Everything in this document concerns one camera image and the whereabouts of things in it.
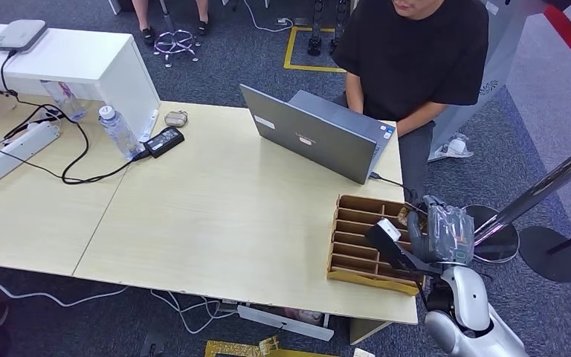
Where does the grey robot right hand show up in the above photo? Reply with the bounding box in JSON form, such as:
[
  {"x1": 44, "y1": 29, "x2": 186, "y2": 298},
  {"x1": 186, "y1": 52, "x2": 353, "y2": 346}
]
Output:
[{"x1": 406, "y1": 195, "x2": 476, "y2": 267}]

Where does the wooden slotted card organiser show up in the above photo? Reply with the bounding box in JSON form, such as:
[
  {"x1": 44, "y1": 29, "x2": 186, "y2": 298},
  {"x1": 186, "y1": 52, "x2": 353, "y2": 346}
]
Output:
[{"x1": 326, "y1": 194, "x2": 427, "y2": 298}]

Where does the person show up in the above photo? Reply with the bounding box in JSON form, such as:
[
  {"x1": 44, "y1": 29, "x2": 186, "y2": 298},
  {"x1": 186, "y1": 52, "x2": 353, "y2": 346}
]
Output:
[
  {"x1": 132, "y1": 0, "x2": 211, "y2": 46},
  {"x1": 332, "y1": 0, "x2": 491, "y2": 203}
]

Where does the round chrome stanchion base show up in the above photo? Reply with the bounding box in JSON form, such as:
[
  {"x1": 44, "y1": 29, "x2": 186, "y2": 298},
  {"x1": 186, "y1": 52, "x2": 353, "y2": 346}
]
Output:
[{"x1": 464, "y1": 204, "x2": 520, "y2": 265}]

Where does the clear plastic bag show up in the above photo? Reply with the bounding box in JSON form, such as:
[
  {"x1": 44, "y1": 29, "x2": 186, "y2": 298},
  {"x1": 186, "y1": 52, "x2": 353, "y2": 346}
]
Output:
[{"x1": 427, "y1": 132, "x2": 474, "y2": 163}]

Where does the grey laptop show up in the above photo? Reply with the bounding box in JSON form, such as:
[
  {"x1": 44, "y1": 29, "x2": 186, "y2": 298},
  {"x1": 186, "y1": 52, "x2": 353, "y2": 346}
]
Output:
[{"x1": 239, "y1": 83, "x2": 397, "y2": 186}]

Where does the white bar under desk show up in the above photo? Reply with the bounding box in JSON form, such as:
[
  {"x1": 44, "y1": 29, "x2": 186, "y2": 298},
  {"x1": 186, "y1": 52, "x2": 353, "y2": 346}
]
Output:
[{"x1": 237, "y1": 304, "x2": 336, "y2": 342}]

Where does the white panel with logo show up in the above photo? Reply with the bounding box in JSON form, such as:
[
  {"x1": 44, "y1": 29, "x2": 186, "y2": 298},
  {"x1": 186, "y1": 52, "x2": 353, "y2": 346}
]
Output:
[{"x1": 428, "y1": 0, "x2": 547, "y2": 161}]

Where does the beige wooden desk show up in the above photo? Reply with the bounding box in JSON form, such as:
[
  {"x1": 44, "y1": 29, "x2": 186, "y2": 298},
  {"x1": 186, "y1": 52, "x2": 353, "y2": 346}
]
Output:
[
  {"x1": 0, "y1": 90, "x2": 134, "y2": 277},
  {"x1": 72, "y1": 100, "x2": 419, "y2": 346}
]

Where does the black robot leg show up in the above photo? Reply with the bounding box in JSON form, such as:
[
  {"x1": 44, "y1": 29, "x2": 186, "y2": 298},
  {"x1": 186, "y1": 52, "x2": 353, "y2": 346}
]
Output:
[
  {"x1": 307, "y1": 0, "x2": 324, "y2": 57},
  {"x1": 329, "y1": 0, "x2": 352, "y2": 56}
]

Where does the yellow floor tape outline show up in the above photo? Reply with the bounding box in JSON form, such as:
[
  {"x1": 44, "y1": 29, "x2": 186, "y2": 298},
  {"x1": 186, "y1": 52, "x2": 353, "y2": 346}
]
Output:
[{"x1": 283, "y1": 25, "x2": 348, "y2": 74}]

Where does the worn yellow floor tape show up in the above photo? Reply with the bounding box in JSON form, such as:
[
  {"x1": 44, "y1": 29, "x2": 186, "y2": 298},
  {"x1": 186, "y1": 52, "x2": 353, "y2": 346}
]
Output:
[{"x1": 204, "y1": 336, "x2": 341, "y2": 357}]

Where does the beige earbud case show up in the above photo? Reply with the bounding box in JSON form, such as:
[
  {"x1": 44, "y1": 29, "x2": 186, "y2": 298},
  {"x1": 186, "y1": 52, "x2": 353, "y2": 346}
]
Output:
[{"x1": 164, "y1": 110, "x2": 189, "y2": 128}]

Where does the black power adapter brick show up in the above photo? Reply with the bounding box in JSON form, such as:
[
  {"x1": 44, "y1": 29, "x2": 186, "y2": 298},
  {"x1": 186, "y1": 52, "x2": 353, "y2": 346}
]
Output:
[{"x1": 143, "y1": 126, "x2": 186, "y2": 159}]

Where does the chrome stool base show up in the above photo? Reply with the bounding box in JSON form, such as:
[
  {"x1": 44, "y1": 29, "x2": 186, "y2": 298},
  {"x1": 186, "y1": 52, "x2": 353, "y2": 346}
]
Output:
[{"x1": 153, "y1": 0, "x2": 201, "y2": 68}]

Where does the clear water bottle white cap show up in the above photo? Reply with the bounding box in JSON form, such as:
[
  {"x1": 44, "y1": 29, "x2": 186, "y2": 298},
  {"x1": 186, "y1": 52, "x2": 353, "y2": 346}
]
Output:
[{"x1": 98, "y1": 104, "x2": 143, "y2": 162}]

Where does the clear water bottle pink label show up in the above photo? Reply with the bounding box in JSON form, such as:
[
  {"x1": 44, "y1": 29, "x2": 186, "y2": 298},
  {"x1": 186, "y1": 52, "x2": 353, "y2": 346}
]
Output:
[{"x1": 39, "y1": 80, "x2": 88, "y2": 123}]

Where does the white cabinet desk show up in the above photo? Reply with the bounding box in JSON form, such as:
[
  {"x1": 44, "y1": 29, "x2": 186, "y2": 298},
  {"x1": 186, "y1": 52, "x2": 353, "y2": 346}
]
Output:
[{"x1": 0, "y1": 22, "x2": 161, "y2": 141}]

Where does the long white power strip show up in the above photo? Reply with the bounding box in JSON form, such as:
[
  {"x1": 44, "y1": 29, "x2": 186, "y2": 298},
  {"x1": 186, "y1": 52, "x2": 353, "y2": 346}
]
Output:
[{"x1": 0, "y1": 121, "x2": 62, "y2": 187}]

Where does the flat grey device box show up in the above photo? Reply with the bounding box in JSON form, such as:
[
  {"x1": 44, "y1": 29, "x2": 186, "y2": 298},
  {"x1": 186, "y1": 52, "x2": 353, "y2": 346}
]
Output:
[{"x1": 0, "y1": 19, "x2": 48, "y2": 54}]

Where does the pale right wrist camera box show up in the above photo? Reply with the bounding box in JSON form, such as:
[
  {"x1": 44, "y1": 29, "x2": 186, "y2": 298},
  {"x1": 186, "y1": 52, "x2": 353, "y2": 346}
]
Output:
[{"x1": 375, "y1": 219, "x2": 403, "y2": 243}]

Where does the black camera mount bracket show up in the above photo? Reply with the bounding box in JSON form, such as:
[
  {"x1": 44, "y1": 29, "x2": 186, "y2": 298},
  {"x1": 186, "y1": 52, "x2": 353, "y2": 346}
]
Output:
[{"x1": 364, "y1": 224, "x2": 444, "y2": 278}]

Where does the black laptop power cable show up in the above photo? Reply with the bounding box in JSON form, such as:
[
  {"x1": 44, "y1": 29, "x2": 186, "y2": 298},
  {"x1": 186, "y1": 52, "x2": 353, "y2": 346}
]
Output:
[{"x1": 368, "y1": 171, "x2": 429, "y2": 218}]

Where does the white cable with plug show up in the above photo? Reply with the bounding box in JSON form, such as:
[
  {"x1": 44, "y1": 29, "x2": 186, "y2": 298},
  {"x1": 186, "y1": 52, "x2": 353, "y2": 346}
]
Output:
[{"x1": 242, "y1": 0, "x2": 294, "y2": 33}]

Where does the white tangled floor cable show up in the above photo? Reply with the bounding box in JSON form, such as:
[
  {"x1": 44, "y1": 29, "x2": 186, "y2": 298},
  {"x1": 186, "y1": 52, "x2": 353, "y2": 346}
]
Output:
[{"x1": 149, "y1": 289, "x2": 239, "y2": 336}]

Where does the black adapter cable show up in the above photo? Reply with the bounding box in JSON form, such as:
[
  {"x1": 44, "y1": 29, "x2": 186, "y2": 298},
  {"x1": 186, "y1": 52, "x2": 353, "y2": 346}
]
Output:
[{"x1": 0, "y1": 103, "x2": 151, "y2": 186}]

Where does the long white floor cable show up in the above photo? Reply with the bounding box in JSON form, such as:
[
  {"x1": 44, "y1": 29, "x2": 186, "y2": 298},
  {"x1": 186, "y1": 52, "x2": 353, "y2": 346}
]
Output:
[{"x1": 0, "y1": 277, "x2": 129, "y2": 308}]

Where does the black device cable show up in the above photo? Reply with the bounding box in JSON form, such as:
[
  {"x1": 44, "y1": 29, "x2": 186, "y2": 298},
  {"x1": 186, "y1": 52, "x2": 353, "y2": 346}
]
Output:
[{"x1": 0, "y1": 49, "x2": 19, "y2": 100}]

